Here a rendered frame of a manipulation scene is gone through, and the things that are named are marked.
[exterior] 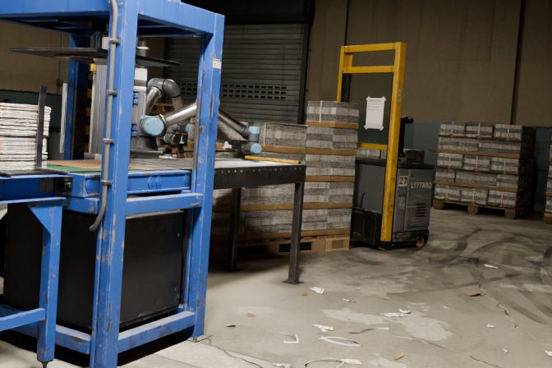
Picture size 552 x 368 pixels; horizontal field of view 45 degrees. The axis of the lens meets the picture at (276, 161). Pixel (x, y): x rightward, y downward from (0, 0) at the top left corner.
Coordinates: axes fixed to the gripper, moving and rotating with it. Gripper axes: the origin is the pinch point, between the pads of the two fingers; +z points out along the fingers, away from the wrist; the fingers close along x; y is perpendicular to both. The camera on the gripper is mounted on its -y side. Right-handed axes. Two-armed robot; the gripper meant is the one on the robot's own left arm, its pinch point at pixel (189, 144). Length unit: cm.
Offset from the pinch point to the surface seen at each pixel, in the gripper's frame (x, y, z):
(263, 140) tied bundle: 55, 6, 25
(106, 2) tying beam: -171, 63, 201
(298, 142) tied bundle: 74, 7, 46
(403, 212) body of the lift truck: 193, -51, 64
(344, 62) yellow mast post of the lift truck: 174, 84, -6
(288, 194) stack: 67, -35, 47
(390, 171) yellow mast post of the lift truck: 167, -14, 67
